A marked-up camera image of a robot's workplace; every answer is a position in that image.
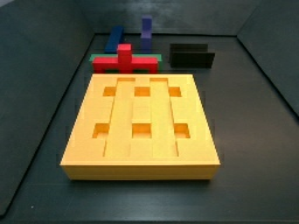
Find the green rectangular block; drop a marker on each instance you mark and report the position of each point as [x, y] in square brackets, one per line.
[151, 55]

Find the yellow slotted board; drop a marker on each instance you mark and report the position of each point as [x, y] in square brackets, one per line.
[140, 130]

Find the red cross-shaped block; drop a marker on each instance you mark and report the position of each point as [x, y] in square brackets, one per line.
[125, 63]

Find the purple stepped block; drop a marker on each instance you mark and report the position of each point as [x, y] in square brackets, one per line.
[147, 34]

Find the dark blue long block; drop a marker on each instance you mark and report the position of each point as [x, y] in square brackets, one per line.
[115, 39]

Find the black angled bracket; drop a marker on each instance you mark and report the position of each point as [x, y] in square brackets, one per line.
[191, 56]

